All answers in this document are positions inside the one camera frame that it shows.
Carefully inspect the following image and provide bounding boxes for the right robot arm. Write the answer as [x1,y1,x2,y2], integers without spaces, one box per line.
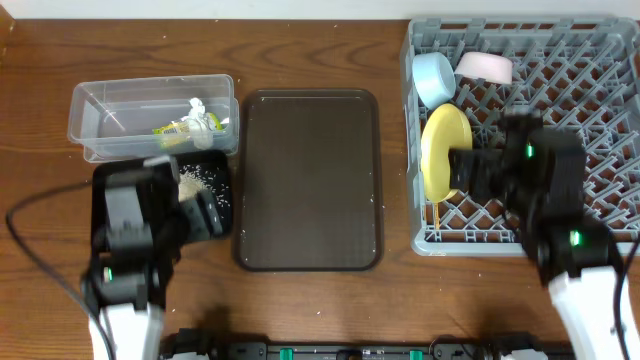
[445,115,639,359]

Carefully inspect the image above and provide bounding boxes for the grey dishwasher rack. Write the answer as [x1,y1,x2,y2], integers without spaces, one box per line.
[400,18,639,257]

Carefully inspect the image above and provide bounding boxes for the dark brown tray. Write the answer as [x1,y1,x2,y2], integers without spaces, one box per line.
[233,88,384,272]

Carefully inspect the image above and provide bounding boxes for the pink white bowl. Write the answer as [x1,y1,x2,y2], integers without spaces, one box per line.
[454,52,513,85]

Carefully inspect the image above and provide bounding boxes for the black waste tray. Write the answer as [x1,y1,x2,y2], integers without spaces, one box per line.
[90,149,235,251]

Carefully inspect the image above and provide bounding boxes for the clear plastic bin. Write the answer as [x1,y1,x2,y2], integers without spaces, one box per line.
[67,74,240,163]

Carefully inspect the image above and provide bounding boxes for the wooden chopstick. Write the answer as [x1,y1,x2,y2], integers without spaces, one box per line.
[433,202,440,231]

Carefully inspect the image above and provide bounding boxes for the yellow snack wrapper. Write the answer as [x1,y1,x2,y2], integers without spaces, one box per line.
[152,112,229,141]

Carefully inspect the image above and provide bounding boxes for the light blue bowl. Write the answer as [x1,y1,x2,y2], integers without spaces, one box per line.
[412,52,456,110]

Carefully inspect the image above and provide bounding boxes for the yellow plate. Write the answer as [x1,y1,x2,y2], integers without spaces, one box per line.
[420,104,473,203]

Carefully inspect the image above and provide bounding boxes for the white tissue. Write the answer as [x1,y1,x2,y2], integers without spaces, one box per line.
[186,98,213,150]

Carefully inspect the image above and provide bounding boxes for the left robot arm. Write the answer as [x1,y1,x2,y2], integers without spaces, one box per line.
[82,164,233,359]

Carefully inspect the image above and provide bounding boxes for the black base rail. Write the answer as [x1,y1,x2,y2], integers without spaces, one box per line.
[159,329,575,360]

